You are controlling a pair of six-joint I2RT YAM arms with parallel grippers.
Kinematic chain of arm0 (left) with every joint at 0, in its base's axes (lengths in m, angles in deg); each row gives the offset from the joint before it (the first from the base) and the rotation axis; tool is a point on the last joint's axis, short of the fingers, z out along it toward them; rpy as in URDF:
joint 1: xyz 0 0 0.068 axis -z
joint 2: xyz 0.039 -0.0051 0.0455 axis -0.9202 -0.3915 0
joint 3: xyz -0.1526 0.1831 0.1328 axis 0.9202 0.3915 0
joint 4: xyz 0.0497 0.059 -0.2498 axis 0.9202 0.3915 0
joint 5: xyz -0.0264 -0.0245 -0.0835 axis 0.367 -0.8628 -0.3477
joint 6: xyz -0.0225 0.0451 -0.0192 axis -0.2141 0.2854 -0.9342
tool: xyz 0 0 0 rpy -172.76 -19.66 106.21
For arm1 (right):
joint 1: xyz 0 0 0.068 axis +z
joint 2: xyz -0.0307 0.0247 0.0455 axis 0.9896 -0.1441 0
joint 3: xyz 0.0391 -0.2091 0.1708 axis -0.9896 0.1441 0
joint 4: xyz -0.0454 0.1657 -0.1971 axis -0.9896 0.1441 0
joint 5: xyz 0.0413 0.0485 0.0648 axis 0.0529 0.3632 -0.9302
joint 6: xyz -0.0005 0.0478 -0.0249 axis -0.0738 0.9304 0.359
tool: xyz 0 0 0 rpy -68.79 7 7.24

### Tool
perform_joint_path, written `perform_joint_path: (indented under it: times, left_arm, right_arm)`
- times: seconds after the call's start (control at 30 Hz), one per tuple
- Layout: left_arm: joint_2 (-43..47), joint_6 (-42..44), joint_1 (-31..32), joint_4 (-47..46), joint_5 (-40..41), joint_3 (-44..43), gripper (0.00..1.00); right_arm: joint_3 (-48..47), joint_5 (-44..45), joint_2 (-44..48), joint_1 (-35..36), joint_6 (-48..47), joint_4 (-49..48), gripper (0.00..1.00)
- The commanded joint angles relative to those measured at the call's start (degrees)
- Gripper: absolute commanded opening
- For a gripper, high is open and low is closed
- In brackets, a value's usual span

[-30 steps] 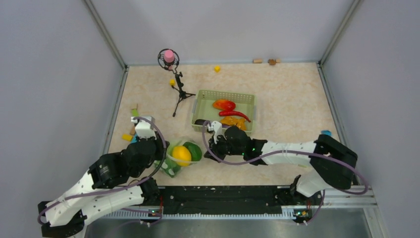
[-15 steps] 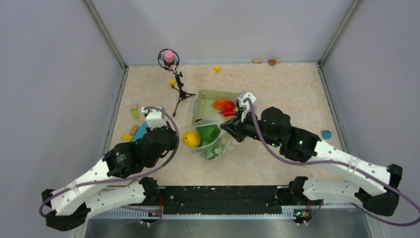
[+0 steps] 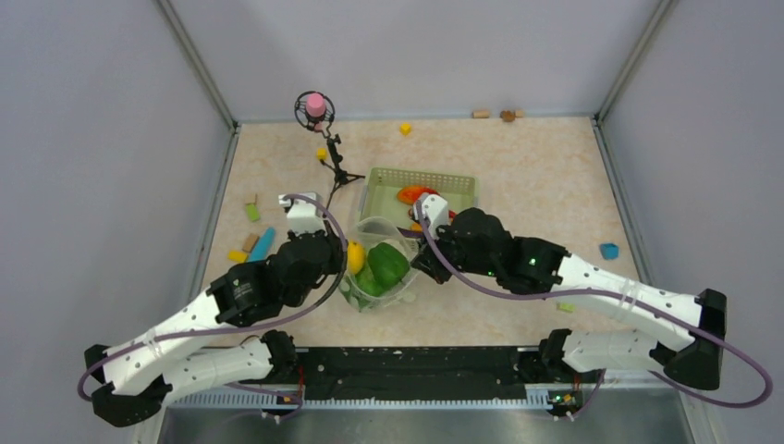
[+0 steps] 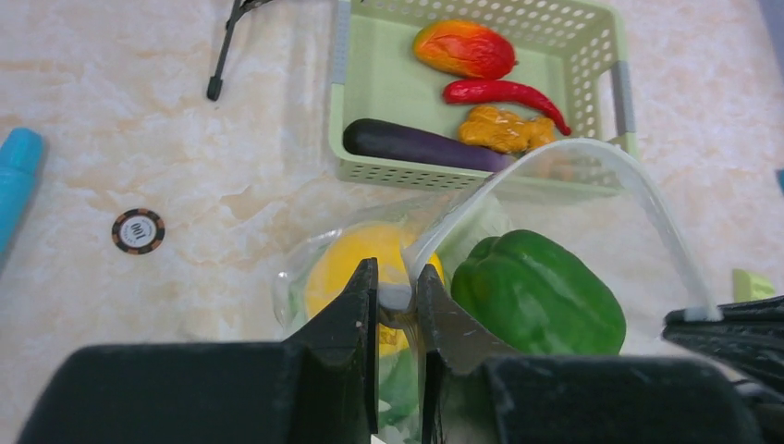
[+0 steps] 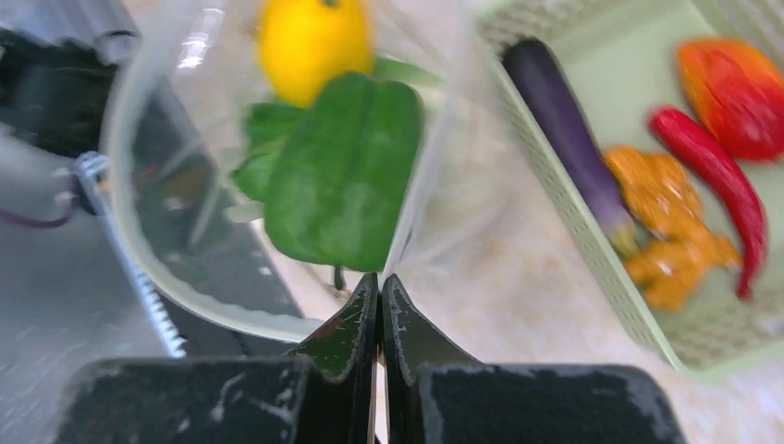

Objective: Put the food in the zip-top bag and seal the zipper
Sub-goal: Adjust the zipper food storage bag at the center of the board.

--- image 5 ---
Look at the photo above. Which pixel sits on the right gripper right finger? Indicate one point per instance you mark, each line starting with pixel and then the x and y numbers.
pixel 438 393

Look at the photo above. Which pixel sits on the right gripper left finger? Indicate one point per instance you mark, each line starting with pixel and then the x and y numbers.
pixel 321 391

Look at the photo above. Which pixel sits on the green toy bell pepper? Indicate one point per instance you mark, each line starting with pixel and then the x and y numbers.
pixel 337 188

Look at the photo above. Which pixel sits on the clear zip top bag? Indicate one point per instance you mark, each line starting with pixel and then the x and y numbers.
pixel 261 216

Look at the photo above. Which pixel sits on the yellow toy lemon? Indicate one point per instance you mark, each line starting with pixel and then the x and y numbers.
pixel 302 45

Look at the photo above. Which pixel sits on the green toy cabbage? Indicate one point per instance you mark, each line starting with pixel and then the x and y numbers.
pixel 269 124

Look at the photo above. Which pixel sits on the orange toy ginger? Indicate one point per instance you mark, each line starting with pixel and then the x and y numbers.
pixel 658 191

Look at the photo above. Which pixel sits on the purple toy eggplant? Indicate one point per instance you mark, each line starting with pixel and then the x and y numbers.
pixel 543 87

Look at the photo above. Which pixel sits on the red toy chili pepper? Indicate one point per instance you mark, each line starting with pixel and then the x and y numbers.
pixel 698 150

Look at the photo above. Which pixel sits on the light green plastic basket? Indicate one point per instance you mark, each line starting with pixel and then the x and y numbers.
pixel 619 58

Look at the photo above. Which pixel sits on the red orange toy pepper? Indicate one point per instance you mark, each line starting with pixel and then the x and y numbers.
pixel 737 93

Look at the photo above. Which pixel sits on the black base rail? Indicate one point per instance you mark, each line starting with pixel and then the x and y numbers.
pixel 211 286

